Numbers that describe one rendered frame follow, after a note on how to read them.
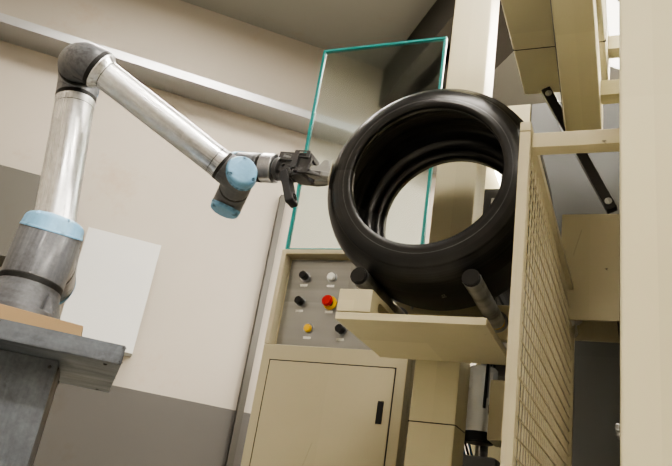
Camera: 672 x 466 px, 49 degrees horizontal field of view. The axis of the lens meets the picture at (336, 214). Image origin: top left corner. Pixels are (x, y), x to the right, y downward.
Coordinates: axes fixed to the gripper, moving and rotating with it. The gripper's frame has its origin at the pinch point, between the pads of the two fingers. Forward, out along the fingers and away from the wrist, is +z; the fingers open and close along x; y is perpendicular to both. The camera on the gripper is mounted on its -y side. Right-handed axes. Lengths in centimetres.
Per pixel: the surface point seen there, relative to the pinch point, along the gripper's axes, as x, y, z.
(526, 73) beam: 13, 46, 45
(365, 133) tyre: -12.1, 8.9, 11.4
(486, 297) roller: -1, -29, 50
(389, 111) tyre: -11.9, 16.2, 16.5
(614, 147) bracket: -59, -18, 80
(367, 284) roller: -9.0, -32.2, 22.1
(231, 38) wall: 192, 199, -221
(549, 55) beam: 5, 47, 52
